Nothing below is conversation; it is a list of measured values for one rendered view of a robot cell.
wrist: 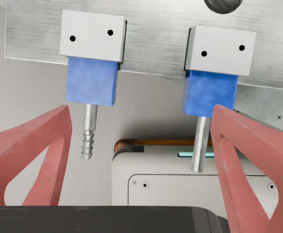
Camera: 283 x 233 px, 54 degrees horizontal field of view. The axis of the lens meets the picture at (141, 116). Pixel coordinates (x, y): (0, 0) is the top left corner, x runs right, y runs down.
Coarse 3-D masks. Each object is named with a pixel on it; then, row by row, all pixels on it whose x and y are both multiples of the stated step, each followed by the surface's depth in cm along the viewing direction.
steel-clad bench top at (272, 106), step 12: (0, 0) 30; (180, 84) 32; (240, 96) 32; (252, 96) 32; (264, 96) 32; (276, 96) 32; (240, 108) 32; (252, 108) 32; (264, 108) 32; (276, 108) 32; (264, 120) 32; (276, 120) 32
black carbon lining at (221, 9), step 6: (210, 0) 25; (216, 0) 25; (222, 0) 25; (228, 0) 25; (234, 0) 25; (240, 0) 25; (210, 6) 25; (216, 6) 25; (222, 6) 25; (228, 6) 25; (234, 6) 25; (222, 12) 25
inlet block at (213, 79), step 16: (192, 32) 24; (208, 32) 23; (224, 32) 23; (240, 32) 23; (192, 48) 23; (208, 48) 23; (224, 48) 23; (240, 48) 24; (192, 64) 23; (208, 64) 23; (224, 64) 23; (240, 64) 23; (192, 80) 25; (208, 80) 25; (224, 80) 25; (192, 96) 25; (208, 96) 25; (224, 96) 25; (192, 112) 25; (208, 112) 25; (208, 128) 26; (192, 160) 27
